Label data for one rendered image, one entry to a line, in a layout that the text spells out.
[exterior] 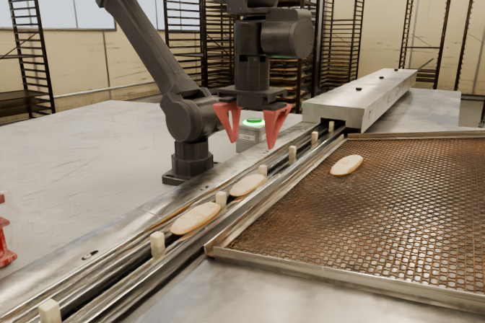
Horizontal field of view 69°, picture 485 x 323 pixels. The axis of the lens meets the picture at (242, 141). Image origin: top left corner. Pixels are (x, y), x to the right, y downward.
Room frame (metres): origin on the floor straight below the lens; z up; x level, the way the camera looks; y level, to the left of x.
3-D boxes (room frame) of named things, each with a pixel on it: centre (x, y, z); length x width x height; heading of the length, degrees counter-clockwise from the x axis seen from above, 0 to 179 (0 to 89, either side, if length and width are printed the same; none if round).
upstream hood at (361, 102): (1.51, -0.58, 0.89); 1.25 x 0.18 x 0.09; 149
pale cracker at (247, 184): (0.58, -0.01, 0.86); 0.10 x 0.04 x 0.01; 149
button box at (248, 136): (0.86, -0.03, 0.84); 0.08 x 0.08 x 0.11; 59
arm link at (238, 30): (0.58, -0.02, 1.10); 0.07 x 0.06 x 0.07; 48
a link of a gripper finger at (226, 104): (0.60, 0.00, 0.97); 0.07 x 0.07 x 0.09; 59
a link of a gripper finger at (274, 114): (0.58, -0.04, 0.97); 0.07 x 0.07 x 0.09; 59
